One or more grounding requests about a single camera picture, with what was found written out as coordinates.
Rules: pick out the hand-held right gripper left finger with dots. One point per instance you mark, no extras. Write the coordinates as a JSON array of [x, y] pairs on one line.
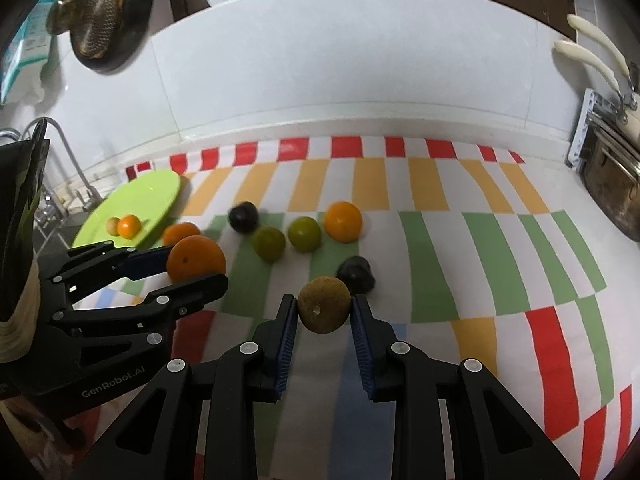
[[286, 340]]

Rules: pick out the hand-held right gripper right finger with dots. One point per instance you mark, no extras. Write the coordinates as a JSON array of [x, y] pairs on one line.
[[363, 345]]

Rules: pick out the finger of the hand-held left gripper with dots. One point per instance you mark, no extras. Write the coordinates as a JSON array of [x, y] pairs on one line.
[[200, 292], [147, 261]]

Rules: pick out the large orange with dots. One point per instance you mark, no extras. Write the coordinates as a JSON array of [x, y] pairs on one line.
[[196, 260], [343, 221]]

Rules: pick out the small orange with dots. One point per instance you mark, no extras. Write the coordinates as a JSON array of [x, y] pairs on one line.
[[129, 226], [180, 232]]

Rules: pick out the brown round fruit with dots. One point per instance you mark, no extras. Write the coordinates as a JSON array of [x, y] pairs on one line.
[[112, 225], [324, 305]]

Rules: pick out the green plate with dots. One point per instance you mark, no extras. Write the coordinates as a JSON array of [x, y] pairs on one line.
[[145, 195]]

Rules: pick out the dark purple plum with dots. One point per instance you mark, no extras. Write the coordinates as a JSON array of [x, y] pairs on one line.
[[243, 217], [356, 274]]

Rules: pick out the green plum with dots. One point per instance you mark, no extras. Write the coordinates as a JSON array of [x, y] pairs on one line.
[[268, 243], [304, 233]]

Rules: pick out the stainless steel sink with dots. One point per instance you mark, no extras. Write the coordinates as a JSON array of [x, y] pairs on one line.
[[55, 234]]

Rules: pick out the chrome sink faucet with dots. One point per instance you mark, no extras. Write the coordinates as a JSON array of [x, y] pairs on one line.
[[47, 212]]

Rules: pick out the striped colourful table cloth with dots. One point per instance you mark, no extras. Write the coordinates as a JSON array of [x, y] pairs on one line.
[[450, 260]]

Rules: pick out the thin gooseneck faucet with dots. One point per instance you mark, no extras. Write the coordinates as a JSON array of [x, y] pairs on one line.
[[70, 160]]

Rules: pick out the black wok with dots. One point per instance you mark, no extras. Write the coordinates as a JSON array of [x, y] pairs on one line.
[[132, 20]]

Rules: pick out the light blue paper box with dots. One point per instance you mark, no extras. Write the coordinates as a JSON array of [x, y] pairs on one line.
[[25, 45]]

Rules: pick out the brass strainer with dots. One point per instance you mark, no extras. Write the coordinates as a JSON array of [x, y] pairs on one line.
[[92, 12]]

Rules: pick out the white knife rack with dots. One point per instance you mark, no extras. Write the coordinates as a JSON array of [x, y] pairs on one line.
[[582, 130]]

